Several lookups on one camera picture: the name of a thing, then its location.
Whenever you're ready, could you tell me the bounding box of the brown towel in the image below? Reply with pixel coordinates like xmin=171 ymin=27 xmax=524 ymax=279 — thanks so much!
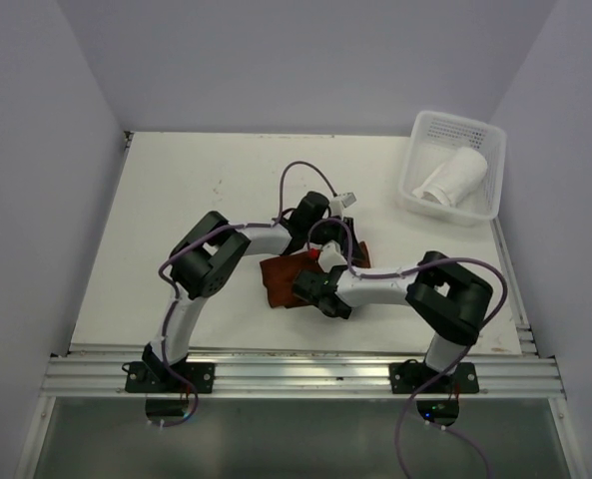
xmin=260 ymin=246 xmax=350 ymax=308

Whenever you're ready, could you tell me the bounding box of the white towel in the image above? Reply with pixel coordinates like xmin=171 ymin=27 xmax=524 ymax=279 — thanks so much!
xmin=412 ymin=147 xmax=488 ymax=208

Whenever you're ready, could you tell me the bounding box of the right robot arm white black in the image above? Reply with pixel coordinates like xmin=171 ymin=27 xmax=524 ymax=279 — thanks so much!
xmin=292 ymin=251 xmax=502 ymax=392

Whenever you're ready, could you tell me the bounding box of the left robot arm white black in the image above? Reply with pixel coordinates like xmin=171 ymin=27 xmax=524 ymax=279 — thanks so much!
xmin=136 ymin=192 xmax=368 ymax=392

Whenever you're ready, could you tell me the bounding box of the white plastic basket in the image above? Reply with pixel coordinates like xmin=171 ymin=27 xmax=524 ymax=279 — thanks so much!
xmin=397 ymin=111 xmax=507 ymax=226

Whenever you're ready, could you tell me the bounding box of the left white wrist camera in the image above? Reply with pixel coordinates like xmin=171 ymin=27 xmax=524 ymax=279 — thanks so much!
xmin=328 ymin=192 xmax=356 ymax=218

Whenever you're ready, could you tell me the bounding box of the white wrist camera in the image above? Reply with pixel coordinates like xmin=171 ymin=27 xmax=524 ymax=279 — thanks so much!
xmin=307 ymin=240 xmax=347 ymax=272
xmin=328 ymin=192 xmax=356 ymax=218

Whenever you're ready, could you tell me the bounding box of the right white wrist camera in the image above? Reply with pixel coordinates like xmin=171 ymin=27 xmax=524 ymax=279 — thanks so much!
xmin=307 ymin=240 xmax=347 ymax=272

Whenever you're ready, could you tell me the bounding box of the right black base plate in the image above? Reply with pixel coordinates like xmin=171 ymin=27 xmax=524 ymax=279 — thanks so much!
xmin=388 ymin=359 xmax=480 ymax=394

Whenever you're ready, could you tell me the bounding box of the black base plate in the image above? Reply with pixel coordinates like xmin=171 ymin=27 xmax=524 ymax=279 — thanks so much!
xmin=388 ymin=359 xmax=480 ymax=394
xmin=122 ymin=361 xmax=216 ymax=394

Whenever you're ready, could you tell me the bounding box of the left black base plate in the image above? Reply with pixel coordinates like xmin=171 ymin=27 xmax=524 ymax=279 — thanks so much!
xmin=122 ymin=361 xmax=216 ymax=394

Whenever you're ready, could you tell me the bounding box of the aluminium mounting rail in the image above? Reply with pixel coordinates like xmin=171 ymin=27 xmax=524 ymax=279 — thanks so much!
xmin=39 ymin=349 xmax=565 ymax=399

